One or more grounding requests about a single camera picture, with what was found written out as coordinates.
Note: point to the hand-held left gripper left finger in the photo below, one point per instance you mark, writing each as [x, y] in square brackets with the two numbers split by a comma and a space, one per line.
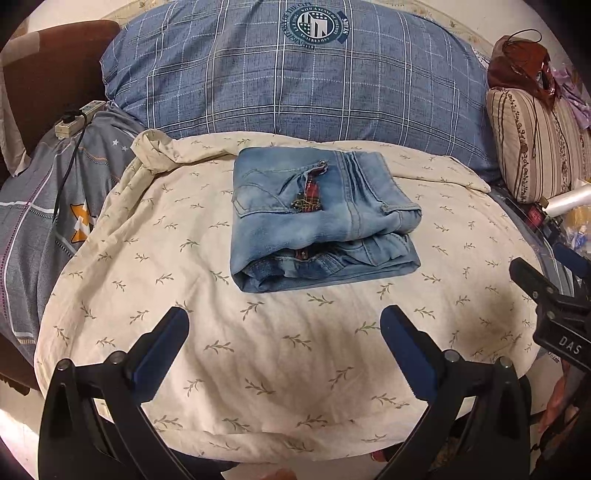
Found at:
[161, 342]

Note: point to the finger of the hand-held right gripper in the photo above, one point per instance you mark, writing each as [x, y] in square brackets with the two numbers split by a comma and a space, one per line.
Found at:
[570, 258]
[535, 279]

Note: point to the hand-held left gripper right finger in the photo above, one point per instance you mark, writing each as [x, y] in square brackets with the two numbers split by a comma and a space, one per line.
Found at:
[406, 351]

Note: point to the blue denim pants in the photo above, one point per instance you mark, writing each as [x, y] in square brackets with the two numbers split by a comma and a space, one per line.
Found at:
[318, 221]

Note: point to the person's right hand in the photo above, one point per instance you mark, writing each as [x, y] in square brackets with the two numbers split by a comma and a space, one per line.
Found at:
[556, 401]

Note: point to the clear plastic bag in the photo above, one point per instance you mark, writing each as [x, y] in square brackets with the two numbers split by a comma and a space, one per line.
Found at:
[579, 228]

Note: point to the dark red box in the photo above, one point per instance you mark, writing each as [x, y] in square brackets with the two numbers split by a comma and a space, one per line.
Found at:
[535, 216]

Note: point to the clear plastic film roll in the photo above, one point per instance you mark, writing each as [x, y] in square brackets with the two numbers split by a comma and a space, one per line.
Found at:
[568, 198]

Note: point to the cream leaf-print blanket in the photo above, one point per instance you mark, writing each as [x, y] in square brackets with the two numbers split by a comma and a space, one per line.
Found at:
[295, 369]

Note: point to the striped beige pillow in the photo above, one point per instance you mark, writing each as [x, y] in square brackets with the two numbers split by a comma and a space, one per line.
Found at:
[531, 143]

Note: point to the purple cloth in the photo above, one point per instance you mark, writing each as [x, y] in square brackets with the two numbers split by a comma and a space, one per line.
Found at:
[577, 97]

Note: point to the grey star-print bedsheet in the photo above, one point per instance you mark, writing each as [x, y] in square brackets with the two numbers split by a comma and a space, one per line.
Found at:
[37, 217]

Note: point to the red-brown cloth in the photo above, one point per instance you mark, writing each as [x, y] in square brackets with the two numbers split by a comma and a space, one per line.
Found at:
[521, 64]

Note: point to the white power strip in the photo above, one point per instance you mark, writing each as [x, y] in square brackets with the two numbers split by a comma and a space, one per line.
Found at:
[76, 120]

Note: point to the blue plaid pillow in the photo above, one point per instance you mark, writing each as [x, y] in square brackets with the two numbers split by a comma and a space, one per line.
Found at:
[277, 87]

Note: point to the brown headboard cushion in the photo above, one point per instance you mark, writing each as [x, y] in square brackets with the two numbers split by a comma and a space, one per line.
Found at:
[51, 69]

